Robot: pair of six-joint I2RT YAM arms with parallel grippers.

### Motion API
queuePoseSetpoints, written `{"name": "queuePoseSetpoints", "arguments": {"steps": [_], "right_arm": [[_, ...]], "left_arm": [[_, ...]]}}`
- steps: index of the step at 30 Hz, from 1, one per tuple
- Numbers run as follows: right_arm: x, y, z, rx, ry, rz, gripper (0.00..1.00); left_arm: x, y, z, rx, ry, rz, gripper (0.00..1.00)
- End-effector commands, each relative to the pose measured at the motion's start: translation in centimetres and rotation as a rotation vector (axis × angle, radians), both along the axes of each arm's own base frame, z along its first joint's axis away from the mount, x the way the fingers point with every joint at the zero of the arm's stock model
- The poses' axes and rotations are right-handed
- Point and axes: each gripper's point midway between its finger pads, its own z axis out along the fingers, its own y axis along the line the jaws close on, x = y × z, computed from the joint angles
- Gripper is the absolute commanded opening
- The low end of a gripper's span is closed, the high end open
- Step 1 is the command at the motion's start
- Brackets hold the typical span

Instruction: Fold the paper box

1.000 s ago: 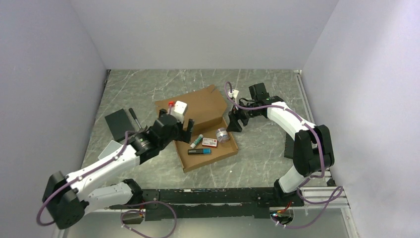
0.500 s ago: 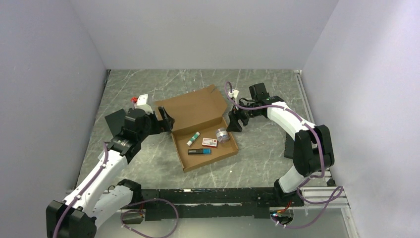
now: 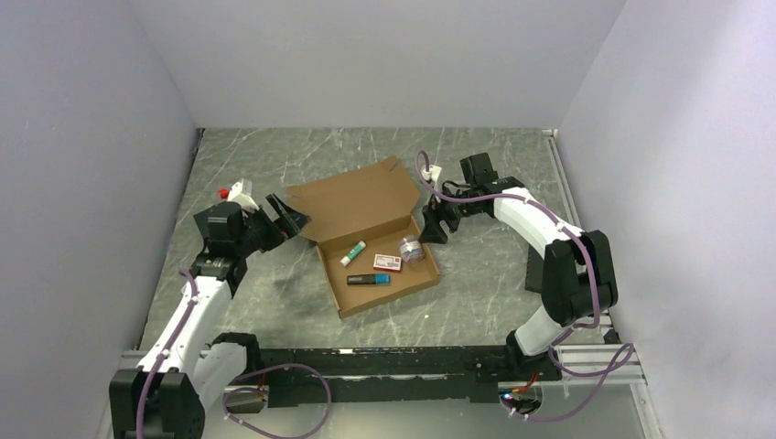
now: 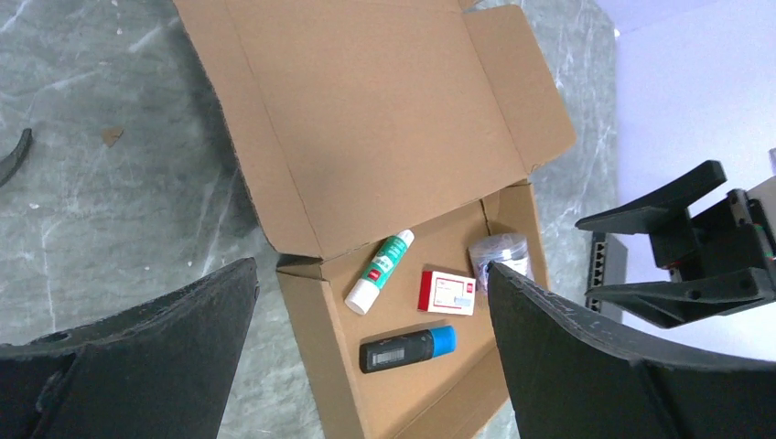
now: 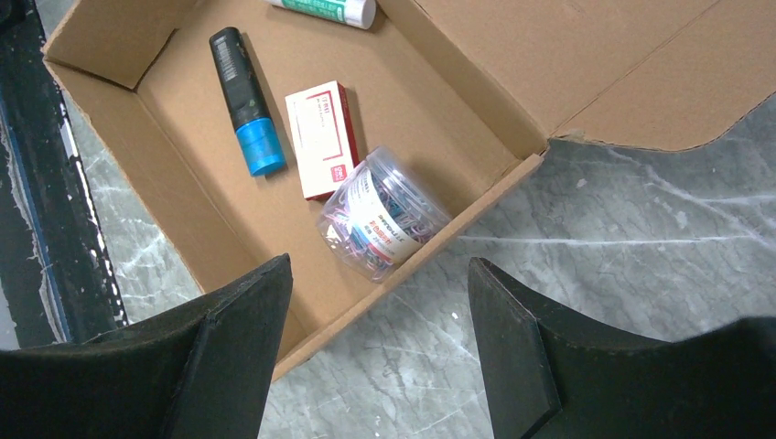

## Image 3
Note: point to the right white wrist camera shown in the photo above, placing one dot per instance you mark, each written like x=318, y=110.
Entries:
x=430, y=173

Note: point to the black blue marker pen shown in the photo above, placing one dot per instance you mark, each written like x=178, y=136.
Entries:
x=368, y=279

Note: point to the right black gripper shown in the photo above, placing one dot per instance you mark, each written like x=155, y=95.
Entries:
x=433, y=232

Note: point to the brown cardboard box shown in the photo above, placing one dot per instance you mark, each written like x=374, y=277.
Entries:
x=374, y=204

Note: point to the green white glue stick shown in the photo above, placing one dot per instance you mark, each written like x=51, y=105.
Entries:
x=353, y=253

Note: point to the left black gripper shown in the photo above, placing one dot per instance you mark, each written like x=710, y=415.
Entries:
x=289, y=222

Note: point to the small red white box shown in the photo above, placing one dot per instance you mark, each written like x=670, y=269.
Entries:
x=388, y=263

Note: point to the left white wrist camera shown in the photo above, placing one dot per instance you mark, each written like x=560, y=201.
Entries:
x=241, y=193

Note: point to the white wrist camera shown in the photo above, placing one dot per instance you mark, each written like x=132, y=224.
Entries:
x=241, y=193
x=430, y=173

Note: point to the right black rectangular pad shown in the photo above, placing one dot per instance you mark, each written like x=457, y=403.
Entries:
x=534, y=271

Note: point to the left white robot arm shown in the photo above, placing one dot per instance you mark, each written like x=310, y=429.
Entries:
x=168, y=393

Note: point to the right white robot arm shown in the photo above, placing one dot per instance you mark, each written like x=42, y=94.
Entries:
x=577, y=282

